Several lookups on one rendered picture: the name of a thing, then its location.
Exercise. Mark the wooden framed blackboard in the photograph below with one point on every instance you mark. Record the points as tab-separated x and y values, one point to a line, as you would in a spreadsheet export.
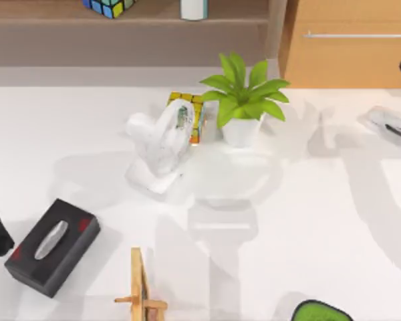
138	284

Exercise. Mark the colourful puzzle cube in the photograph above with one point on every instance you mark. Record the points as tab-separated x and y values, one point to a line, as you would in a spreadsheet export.
198	115

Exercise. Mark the green plant in white pot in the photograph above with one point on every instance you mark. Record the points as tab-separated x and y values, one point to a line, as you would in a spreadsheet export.
242	100

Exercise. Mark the black tissue box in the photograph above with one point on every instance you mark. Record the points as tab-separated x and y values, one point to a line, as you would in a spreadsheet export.
51	247

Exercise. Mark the green and black round object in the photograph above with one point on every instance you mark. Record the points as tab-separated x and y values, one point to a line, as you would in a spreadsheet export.
321	312

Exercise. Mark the wooden open shelf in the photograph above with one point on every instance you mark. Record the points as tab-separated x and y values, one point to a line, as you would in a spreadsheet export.
130	36

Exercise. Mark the white cup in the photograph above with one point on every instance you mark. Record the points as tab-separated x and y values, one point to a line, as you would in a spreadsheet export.
194	8

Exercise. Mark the wooden cupboard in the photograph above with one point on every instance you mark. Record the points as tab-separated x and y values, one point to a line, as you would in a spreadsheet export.
347	50

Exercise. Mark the puzzle cube with black edges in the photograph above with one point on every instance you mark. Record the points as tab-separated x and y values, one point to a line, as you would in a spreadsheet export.
108	6

